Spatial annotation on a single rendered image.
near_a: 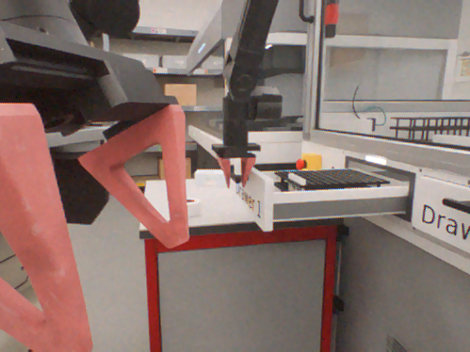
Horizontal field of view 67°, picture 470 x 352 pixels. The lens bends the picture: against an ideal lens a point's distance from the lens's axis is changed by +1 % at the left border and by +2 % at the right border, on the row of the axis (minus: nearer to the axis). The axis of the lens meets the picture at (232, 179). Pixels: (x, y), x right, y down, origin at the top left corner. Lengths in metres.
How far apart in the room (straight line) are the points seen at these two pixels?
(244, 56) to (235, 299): 0.69
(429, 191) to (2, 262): 0.74
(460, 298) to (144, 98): 0.75
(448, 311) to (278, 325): 0.50
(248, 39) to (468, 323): 0.67
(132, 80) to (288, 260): 0.94
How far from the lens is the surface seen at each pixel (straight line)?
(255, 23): 0.69
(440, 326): 0.90
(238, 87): 0.71
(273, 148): 1.69
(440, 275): 0.86
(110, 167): 0.22
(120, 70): 0.17
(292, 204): 0.74
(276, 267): 1.07
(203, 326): 1.11
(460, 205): 0.70
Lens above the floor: 1.07
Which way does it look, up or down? 12 degrees down
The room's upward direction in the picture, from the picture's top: straight up
